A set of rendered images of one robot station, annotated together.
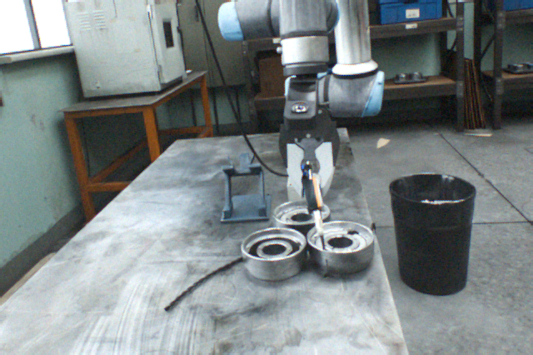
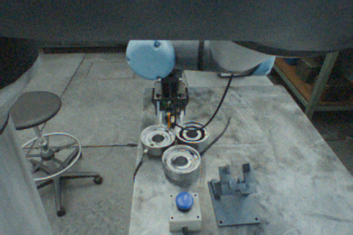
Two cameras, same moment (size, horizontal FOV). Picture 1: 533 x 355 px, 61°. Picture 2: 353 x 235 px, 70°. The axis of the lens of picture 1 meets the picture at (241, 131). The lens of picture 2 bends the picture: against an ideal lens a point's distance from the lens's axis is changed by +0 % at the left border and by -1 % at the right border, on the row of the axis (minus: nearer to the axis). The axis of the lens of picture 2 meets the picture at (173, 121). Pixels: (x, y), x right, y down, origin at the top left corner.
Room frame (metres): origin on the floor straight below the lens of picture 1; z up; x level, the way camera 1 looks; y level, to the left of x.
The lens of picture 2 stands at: (1.23, -0.22, 1.34)
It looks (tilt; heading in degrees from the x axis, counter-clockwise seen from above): 38 degrees down; 167
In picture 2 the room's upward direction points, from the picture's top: straight up
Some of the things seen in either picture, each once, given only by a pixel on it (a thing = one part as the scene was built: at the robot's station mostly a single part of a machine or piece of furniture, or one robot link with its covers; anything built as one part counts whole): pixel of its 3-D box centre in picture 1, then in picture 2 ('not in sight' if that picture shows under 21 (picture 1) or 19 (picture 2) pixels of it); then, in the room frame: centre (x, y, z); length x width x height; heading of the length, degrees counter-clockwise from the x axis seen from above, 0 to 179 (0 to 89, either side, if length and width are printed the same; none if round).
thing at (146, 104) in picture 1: (155, 136); not in sight; (3.43, 0.67, 0.39); 1.50 x 0.62 x 0.78; 169
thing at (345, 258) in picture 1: (341, 247); (157, 140); (0.66, -0.14, 0.82); 0.10 x 0.10 x 0.04
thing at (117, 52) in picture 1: (136, 45); not in sight; (3.23, 0.66, 1.10); 0.62 x 0.61 x 0.65; 169
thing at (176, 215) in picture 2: (305, 187); (183, 213); (0.92, -0.12, 0.82); 0.08 x 0.07 x 0.05; 169
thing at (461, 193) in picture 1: (431, 232); not in sight; (1.75, -0.76, 0.21); 0.34 x 0.34 x 0.43
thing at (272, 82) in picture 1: (280, 74); not in sight; (4.35, -0.44, 0.64); 0.49 x 0.40 x 0.37; 84
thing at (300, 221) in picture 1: (301, 222); (180, 163); (0.76, -0.09, 0.82); 0.10 x 0.10 x 0.04
